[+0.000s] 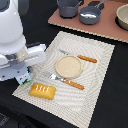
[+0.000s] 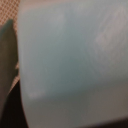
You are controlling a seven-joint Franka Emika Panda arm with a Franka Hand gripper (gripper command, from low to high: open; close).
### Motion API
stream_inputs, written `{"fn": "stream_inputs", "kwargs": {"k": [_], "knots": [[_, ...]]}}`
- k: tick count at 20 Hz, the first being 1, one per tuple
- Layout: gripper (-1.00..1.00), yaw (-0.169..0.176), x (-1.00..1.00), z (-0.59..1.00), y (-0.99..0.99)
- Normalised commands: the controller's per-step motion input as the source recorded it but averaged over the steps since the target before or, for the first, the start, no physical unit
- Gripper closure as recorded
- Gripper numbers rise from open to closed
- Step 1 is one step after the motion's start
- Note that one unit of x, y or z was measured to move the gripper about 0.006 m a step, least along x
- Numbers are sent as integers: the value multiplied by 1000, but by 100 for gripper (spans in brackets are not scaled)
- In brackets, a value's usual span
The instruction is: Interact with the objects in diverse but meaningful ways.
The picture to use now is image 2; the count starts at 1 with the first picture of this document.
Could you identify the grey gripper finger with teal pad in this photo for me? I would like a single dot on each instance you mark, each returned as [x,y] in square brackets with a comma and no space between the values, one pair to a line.
[8,60]

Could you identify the small milk carton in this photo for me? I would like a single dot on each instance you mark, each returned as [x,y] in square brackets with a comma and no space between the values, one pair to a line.
[73,57]

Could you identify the striped beige placemat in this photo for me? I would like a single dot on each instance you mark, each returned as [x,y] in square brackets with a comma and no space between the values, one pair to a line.
[9,10]

